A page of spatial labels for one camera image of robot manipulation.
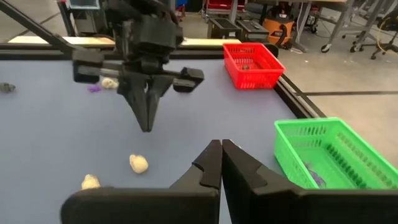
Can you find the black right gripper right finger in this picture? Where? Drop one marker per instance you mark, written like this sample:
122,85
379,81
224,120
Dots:
311,207

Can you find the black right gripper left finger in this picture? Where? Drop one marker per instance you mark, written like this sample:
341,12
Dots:
149,205

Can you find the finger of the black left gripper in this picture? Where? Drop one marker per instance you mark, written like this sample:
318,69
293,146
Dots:
135,93
157,90

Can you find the purple spider decoration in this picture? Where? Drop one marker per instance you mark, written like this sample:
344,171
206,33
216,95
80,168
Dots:
94,88
311,170
319,181

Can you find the cream skull decoration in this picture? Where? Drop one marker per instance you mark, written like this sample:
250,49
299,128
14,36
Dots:
109,83
90,182
139,164

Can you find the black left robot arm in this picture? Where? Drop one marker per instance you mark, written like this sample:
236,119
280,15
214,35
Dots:
146,7

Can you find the green plastic basket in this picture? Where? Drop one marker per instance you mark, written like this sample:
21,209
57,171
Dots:
289,155

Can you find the wooden side board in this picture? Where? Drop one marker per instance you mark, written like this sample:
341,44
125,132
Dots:
77,40

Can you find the black crate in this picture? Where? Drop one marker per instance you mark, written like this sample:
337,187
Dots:
224,28
253,31

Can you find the red plastic basket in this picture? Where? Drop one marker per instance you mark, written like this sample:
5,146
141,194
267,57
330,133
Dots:
255,79

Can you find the orange shop vacuum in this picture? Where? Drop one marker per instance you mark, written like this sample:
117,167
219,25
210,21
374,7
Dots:
275,28

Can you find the black office chair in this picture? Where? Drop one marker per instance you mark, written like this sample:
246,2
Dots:
388,25

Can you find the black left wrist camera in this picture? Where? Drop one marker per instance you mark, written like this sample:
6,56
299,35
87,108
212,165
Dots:
158,32

